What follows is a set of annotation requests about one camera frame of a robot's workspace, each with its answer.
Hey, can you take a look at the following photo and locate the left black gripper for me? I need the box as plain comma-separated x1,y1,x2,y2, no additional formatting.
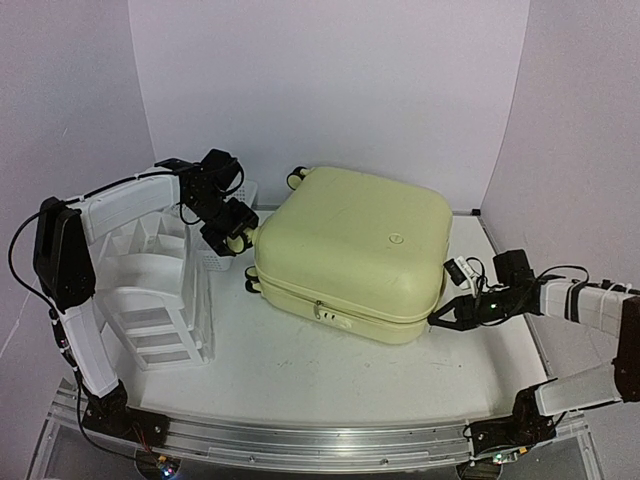
187,191,261,257

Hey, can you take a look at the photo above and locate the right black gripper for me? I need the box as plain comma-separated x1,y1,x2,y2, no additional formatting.
427,290,523,333

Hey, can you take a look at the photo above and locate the pale yellow hard-shell suitcase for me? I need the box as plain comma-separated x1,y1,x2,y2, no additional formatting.
245,166,453,345

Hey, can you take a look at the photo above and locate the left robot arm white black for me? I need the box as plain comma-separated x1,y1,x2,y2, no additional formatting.
33,149,258,398

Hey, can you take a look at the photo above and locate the white perforated plastic basket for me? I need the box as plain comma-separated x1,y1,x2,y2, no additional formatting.
173,179,258,272

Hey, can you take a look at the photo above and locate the white plastic drawer organizer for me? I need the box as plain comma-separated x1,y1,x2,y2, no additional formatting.
94,212,216,371

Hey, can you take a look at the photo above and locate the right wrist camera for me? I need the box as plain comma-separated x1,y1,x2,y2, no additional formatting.
444,256,481,296

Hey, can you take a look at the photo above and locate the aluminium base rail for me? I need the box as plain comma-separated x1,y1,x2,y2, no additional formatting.
28,382,602,479

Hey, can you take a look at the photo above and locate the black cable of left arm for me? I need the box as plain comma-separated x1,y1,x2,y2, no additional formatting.
7,209,56,311

